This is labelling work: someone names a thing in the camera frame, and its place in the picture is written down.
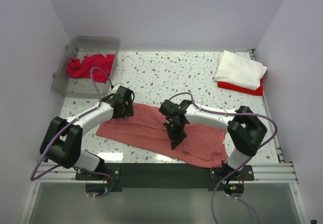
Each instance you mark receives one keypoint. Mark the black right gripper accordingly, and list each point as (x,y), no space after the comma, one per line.
(175,139)

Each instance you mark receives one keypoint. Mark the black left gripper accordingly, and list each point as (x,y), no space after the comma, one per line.
(128,110)

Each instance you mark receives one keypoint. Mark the salmon pink t shirt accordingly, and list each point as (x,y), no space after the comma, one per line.
(203,147)

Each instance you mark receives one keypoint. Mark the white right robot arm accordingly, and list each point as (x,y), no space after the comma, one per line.
(246,130)

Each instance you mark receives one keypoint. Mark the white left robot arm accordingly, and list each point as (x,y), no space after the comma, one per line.
(62,143)

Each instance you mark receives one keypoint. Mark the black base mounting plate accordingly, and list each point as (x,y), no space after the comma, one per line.
(163,175)

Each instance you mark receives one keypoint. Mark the crumpled red t shirt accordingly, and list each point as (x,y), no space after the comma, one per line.
(77,68)

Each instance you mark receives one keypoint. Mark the clear plastic bin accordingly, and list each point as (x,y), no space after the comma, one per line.
(78,47)

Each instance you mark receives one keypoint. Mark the folded white t shirt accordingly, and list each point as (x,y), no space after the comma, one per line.
(239,71)

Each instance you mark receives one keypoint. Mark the folded red t shirt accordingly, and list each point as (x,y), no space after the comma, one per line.
(228,86)

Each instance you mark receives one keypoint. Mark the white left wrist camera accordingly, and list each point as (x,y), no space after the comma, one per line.
(116,87)

